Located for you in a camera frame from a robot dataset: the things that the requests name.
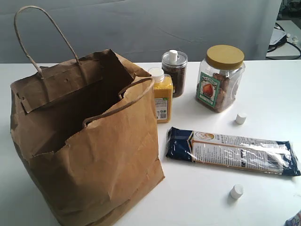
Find white device background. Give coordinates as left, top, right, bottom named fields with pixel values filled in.
left=269, top=27, right=299, bottom=45

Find yellow grain bottle white cap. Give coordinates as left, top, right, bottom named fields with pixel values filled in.
left=148, top=67, right=173, bottom=123

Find square jar yellow lid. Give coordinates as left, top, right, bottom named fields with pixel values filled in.
left=196, top=45, right=245, bottom=113

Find blue patterned item corner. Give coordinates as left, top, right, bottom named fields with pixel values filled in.
left=285, top=210, right=301, bottom=226

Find black cable background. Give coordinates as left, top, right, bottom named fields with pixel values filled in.
left=267, top=21, right=301, bottom=54

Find blue noodle packet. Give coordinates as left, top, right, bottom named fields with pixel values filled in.
left=166, top=127, right=301, bottom=177

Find clear jar dark contents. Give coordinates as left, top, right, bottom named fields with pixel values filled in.
left=161, top=51, right=188, bottom=97

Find brown paper bag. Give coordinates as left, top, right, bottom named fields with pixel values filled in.
left=9, top=5, right=166, bottom=226

